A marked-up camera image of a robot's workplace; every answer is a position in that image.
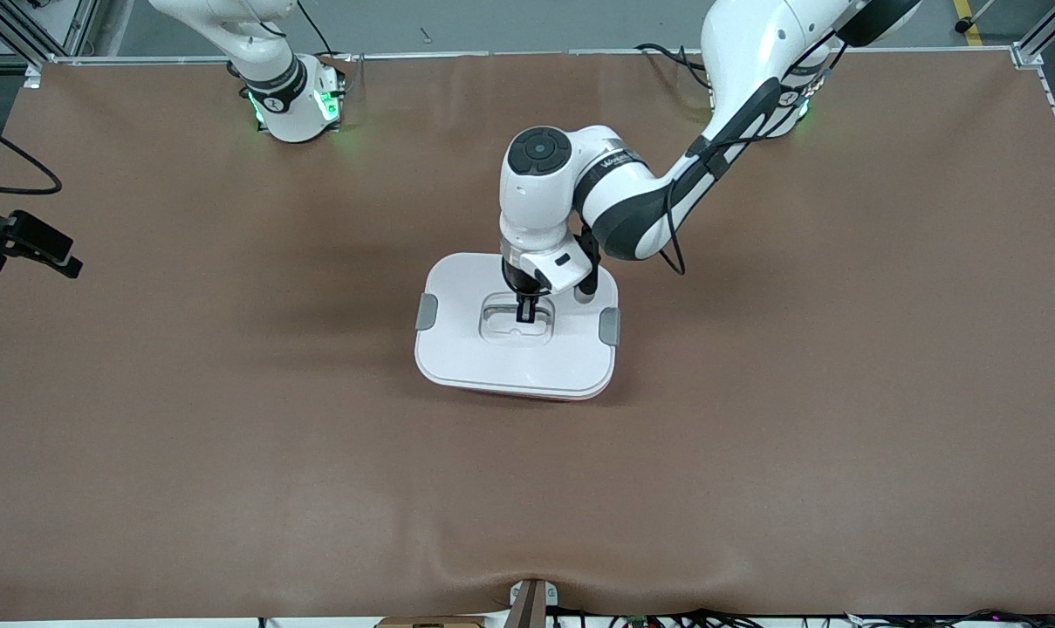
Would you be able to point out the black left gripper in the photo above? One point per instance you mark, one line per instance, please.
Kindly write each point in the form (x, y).
(518, 282)

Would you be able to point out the white box lid grey clips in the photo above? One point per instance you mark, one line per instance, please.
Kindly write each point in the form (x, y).
(457, 358)

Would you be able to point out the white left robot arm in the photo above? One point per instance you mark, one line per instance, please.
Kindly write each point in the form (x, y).
(736, 52)

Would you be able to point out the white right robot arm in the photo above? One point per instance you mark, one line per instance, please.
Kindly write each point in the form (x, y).
(291, 96)

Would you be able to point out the pink plastic storage box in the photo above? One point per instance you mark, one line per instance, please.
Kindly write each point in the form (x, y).
(536, 399)

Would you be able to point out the cardboard box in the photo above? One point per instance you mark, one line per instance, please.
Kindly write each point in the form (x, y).
(427, 623)

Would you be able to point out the brown table mat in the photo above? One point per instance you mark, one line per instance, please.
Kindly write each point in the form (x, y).
(230, 392)

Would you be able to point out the black stand leg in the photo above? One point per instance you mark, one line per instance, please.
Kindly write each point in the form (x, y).
(963, 26)

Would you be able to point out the aluminium frame strut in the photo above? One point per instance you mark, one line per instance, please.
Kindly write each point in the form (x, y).
(80, 22)
(1037, 39)

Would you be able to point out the brown camera mount bracket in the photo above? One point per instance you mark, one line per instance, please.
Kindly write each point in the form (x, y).
(531, 606)

